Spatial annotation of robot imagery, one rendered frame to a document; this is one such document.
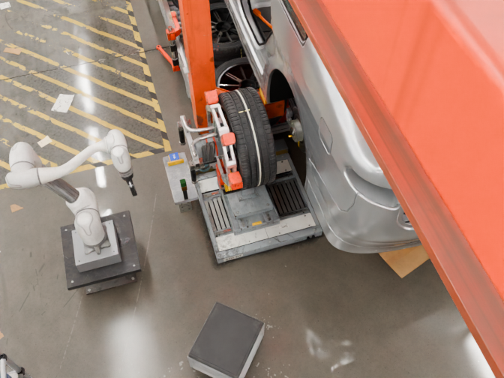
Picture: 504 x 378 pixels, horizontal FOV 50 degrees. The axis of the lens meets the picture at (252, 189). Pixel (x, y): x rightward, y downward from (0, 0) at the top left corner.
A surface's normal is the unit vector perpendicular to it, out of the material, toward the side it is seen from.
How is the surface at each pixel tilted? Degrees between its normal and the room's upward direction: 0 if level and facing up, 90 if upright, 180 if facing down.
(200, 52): 90
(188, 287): 0
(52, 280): 0
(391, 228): 90
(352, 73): 0
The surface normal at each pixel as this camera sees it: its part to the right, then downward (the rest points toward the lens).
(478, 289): 0.00, -0.56
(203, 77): 0.29, 0.79
